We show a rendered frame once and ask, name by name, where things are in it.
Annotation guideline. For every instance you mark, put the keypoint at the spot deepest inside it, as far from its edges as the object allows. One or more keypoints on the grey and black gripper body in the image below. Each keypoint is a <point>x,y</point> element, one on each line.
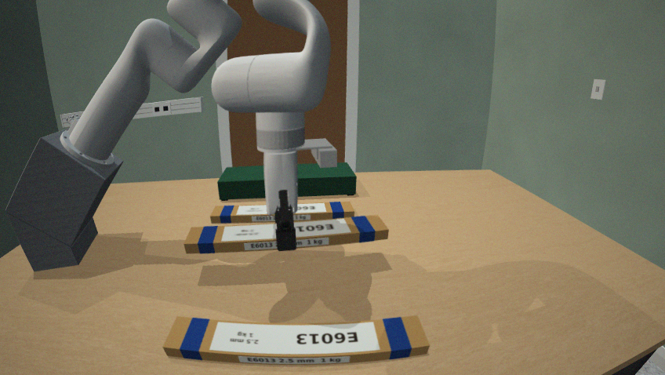
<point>281,173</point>

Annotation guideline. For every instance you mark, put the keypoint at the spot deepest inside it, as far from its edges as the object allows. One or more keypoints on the tan welding electrode pack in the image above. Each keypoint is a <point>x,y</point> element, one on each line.
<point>258,213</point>

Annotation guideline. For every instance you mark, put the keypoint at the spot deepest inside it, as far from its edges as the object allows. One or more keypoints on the tan cardboard pack with blue bands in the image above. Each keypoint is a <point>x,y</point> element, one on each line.
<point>296,343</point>

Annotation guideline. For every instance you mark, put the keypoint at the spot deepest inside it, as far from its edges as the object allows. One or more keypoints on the cardboard welding electrode pack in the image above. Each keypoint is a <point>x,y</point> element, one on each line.
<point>309,233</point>

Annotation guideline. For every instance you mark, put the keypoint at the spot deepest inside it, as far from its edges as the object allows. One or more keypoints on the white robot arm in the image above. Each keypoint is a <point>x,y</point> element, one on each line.
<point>281,82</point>

